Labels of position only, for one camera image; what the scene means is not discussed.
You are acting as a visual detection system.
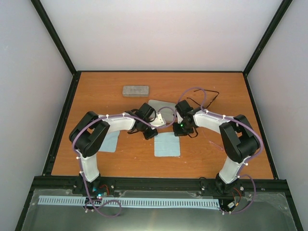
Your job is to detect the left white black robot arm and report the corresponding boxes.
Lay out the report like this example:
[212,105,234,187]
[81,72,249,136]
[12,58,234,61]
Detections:
[69,103,164,194]

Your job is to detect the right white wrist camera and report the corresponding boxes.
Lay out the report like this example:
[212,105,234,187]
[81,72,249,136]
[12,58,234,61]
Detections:
[177,112,183,124]

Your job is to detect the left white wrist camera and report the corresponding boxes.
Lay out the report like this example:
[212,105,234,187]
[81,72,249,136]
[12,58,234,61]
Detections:
[150,113,166,127]

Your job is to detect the grey glasses case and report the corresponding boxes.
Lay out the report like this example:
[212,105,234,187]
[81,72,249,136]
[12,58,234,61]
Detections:
[122,85,150,97]

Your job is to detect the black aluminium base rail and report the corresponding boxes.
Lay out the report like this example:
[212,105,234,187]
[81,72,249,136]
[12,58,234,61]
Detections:
[31,176,290,196]

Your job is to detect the black frame glasses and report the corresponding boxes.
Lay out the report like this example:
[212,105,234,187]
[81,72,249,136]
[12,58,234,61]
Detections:
[186,89,220,108]

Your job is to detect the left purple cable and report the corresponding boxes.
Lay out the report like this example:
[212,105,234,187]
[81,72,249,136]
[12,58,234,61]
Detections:
[72,106,176,218]

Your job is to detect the pink glasses case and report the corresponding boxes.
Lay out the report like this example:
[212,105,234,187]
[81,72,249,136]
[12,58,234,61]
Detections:
[148,100,176,123]

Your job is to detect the blue slotted cable duct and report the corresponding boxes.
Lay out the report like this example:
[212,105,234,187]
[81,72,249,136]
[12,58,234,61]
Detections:
[37,195,220,210]

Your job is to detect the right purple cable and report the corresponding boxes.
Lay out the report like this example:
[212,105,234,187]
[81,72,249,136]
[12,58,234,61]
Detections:
[177,87,264,215]

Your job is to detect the blue cleaning cloth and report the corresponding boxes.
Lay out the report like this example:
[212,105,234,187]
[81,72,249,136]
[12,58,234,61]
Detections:
[154,132,180,157]
[99,131,120,153]

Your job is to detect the black cage frame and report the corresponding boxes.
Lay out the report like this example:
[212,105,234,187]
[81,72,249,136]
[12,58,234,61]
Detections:
[15,0,292,231]

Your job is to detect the purple cable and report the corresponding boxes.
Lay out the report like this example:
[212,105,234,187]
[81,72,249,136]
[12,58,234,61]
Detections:
[177,87,264,215]
[72,106,176,218]

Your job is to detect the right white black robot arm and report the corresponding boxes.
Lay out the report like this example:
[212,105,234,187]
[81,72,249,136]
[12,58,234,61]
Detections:
[173,100,264,195]

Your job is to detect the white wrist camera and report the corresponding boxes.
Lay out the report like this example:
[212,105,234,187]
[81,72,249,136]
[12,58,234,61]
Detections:
[150,113,166,127]
[177,112,183,124]

